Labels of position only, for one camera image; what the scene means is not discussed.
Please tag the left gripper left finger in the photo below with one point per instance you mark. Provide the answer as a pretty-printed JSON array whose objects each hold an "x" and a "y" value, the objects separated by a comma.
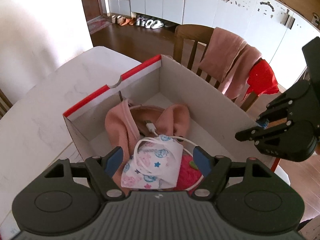
[{"x": 101, "y": 171}]

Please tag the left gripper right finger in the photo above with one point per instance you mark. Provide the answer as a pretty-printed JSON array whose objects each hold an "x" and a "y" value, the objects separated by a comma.
[{"x": 215, "y": 172}]

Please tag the pink strawberry plush toy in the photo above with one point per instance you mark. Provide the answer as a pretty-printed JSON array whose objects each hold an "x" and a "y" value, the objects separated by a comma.
[{"x": 189, "y": 175}]

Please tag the red cardboard box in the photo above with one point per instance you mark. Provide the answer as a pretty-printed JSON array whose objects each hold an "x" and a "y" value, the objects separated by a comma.
[{"x": 161, "y": 81}]

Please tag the pink fleece garment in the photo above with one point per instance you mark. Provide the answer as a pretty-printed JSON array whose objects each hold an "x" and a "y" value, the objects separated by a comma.
[{"x": 126, "y": 123}]

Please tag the patterned face mask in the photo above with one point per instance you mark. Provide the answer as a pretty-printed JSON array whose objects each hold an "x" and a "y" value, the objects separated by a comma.
[{"x": 154, "y": 165}]

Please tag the red cloth on chair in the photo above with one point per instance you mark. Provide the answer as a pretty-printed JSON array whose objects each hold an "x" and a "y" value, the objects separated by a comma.
[{"x": 260, "y": 79}]

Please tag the pink scarf on chair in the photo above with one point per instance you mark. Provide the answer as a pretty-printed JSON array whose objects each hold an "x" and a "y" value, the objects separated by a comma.
[{"x": 229, "y": 59}]

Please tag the wooden chair far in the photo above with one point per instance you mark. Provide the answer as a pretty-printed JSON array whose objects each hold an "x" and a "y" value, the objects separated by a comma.
[{"x": 5, "y": 104}]

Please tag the wooden chair near box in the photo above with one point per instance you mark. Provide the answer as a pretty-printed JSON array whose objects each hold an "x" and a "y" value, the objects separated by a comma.
[{"x": 200, "y": 36}]

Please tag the red patterned rug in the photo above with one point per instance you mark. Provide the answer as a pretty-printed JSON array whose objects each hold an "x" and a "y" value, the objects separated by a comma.
[{"x": 98, "y": 23}]

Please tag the orange slippers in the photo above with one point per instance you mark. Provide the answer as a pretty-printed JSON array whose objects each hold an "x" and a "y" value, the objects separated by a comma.
[{"x": 122, "y": 21}]

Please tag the white sneakers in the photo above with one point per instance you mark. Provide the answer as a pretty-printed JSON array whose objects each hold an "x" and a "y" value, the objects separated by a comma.
[{"x": 149, "y": 23}]

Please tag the white wall cabinet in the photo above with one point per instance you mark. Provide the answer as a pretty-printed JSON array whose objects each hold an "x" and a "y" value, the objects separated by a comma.
[{"x": 277, "y": 28}]

